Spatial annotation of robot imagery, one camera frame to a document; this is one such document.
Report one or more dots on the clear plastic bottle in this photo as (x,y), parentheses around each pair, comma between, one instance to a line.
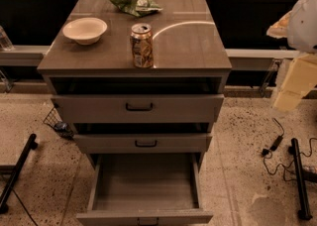
(5,42)

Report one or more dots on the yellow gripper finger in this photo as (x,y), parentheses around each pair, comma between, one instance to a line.
(280,28)
(300,79)

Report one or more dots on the middle grey drawer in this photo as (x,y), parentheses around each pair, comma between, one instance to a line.
(143,143)

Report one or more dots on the wire basket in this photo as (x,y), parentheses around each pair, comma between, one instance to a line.
(60,127)

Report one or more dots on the grey drawer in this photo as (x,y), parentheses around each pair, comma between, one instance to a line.
(138,108)
(143,143)
(145,190)

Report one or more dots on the black stand leg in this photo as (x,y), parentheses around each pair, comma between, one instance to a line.
(304,211)
(13,172)

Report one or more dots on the orange soda can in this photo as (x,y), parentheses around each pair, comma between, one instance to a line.
(142,45)

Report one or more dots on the top grey drawer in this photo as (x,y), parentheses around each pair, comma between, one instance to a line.
(138,108)

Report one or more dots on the white ceramic bowl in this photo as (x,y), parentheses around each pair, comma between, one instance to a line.
(85,31)

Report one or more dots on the bottom grey drawer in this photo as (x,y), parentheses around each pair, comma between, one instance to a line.
(145,190)

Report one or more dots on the left black stand leg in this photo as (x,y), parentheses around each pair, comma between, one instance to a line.
(13,172)

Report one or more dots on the right black stand leg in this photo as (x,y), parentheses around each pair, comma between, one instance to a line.
(304,211)

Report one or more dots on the grey drawer cabinet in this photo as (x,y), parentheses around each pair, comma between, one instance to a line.
(149,85)

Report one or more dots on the green chip bag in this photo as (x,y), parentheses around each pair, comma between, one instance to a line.
(137,8)

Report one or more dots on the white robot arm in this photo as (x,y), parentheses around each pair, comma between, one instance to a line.
(299,26)

